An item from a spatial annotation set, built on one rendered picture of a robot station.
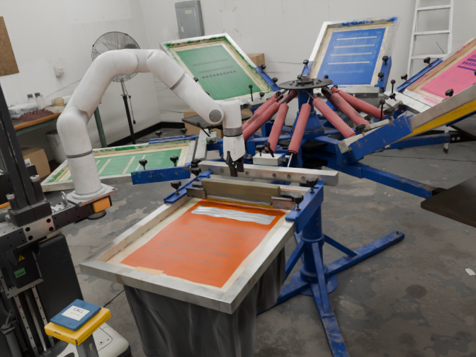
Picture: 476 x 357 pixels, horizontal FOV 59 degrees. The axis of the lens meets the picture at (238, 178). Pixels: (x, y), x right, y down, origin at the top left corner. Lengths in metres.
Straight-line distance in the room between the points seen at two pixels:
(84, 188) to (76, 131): 0.22
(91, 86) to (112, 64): 0.11
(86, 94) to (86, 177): 0.30
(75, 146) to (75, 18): 4.71
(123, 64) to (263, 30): 4.67
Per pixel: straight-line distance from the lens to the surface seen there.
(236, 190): 1.74
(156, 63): 1.53
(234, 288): 1.23
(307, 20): 5.84
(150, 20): 7.09
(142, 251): 1.57
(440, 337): 2.62
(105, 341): 2.31
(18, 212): 1.57
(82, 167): 1.61
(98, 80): 1.54
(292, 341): 2.51
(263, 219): 1.63
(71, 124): 1.56
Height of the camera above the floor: 1.71
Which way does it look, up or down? 22 degrees down
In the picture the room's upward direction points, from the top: 6 degrees counter-clockwise
